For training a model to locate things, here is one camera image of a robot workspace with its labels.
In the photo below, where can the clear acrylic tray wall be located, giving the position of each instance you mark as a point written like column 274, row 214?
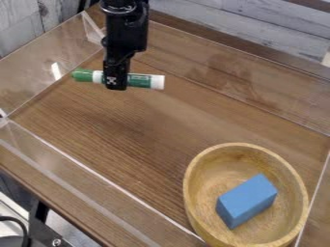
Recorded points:
column 103, row 154

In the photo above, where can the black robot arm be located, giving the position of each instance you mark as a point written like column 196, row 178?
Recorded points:
column 126, row 38

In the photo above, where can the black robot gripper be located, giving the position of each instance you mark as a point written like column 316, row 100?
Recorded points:
column 126, row 38

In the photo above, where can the green Expo marker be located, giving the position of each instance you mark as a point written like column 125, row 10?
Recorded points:
column 138, row 80

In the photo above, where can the blue foam block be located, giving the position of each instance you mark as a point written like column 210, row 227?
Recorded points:
column 245, row 201

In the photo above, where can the black metal table leg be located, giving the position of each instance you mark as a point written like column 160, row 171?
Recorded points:
column 41, row 211

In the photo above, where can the brown wooden bowl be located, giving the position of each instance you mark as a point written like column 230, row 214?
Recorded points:
column 217, row 170

